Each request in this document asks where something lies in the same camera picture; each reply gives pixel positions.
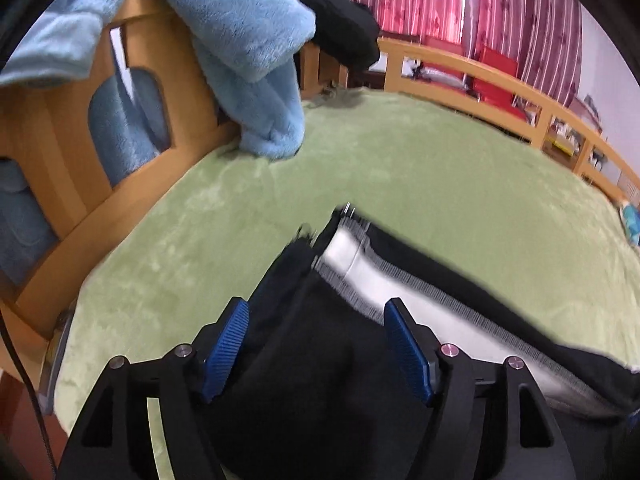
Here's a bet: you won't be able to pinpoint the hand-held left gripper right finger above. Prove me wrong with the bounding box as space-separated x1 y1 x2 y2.
383 297 580 480

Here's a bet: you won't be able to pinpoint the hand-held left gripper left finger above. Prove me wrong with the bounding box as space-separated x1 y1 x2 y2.
59 296 251 480

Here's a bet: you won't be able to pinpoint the black pants with white stripe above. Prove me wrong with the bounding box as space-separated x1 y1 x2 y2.
200 202 640 480

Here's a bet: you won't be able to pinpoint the green bed blanket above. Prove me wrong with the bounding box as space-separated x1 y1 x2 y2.
50 85 640 480

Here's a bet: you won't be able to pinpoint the teal patterned cloth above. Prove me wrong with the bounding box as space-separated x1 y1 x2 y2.
619 200 640 248

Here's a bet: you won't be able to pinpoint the red chair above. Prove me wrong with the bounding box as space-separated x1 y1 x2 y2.
424 35 467 83
472 45 530 122

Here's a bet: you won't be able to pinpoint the black cloth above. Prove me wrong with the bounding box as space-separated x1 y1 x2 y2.
285 0 382 71

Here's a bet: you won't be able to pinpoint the light blue fleece blanket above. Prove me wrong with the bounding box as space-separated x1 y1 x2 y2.
0 0 317 288

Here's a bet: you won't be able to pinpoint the wooden bed side rail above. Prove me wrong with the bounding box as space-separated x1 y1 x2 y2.
350 35 640 211

